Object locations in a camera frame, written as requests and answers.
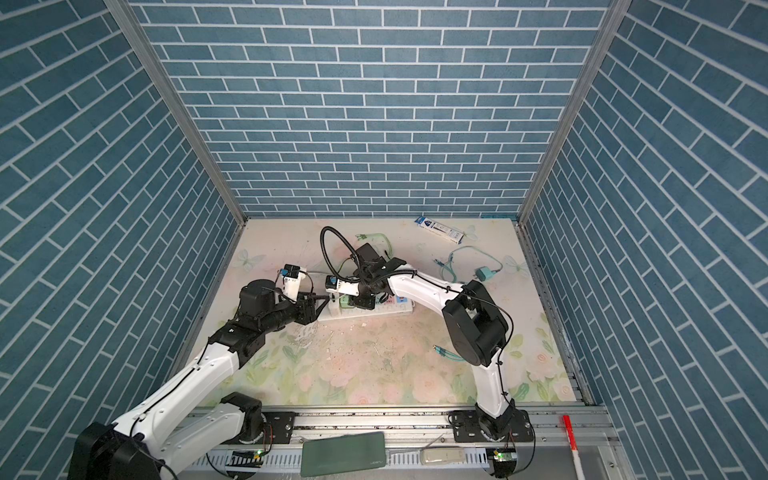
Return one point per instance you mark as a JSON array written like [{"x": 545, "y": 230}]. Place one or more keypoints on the blue white toothpaste box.
[{"x": 443, "y": 231}]

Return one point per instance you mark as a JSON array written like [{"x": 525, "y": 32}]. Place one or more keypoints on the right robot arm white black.
[{"x": 477, "y": 327}]

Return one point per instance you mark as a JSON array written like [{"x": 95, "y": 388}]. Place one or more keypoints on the white power strip coloured sockets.
[{"x": 392, "y": 306}]

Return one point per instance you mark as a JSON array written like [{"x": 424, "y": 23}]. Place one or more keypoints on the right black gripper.
[{"x": 362, "y": 303}]

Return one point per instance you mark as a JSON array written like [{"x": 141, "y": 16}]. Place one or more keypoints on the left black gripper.
[{"x": 304, "y": 318}]

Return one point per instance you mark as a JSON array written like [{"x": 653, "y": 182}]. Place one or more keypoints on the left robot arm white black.
[{"x": 147, "y": 441}]

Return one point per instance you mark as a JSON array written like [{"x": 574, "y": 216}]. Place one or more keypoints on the green rectangular pad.
[{"x": 343, "y": 454}]

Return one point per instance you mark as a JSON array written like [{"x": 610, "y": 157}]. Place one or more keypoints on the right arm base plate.
[{"x": 474, "y": 426}]

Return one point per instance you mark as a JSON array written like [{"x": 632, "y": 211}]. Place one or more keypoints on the green charger plug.
[{"x": 346, "y": 302}]

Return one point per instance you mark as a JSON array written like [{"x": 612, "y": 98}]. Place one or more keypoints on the red white pen right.
[{"x": 578, "y": 467}]

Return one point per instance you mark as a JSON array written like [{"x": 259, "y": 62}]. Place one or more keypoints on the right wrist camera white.
[{"x": 337, "y": 286}]

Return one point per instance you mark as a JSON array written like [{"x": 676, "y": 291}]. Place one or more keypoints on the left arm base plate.
[{"x": 276, "y": 428}]

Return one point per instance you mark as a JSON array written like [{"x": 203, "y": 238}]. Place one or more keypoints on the teal charger with cable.
[{"x": 467, "y": 263}]

